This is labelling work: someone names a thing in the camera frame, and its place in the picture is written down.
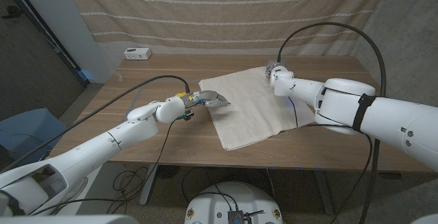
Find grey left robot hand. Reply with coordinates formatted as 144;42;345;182
184;90;231;111

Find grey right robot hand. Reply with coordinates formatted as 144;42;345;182
265;59;283;79

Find cream cheesecloth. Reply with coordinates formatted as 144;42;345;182
198;66;315;152

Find tan striped backdrop cloth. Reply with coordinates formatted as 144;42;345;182
62;0;393;56

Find white power strip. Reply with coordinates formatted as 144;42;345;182
123;47;153;61

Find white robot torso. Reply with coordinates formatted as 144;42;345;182
183;181;284;224

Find grey table leg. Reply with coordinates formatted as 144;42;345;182
313;170;335;215
139;164;159;206

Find grey torso module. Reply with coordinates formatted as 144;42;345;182
227;210;255;224

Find blue bin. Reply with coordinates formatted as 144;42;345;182
0;108;68;166

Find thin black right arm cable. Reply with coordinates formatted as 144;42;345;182
287;96;374;224

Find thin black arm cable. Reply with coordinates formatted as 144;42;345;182
287;96;374;224
105;118;179;214

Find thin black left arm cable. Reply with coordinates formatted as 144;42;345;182
105;118;179;214

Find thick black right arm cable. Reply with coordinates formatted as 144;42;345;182
276;21;387;224

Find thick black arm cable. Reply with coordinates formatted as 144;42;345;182
276;21;387;224
0;75;191;174

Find black torso cable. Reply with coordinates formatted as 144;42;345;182
181;166;240;214

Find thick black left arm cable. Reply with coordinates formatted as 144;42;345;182
0;75;191;174

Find black door handle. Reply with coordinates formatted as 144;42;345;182
1;5;23;20

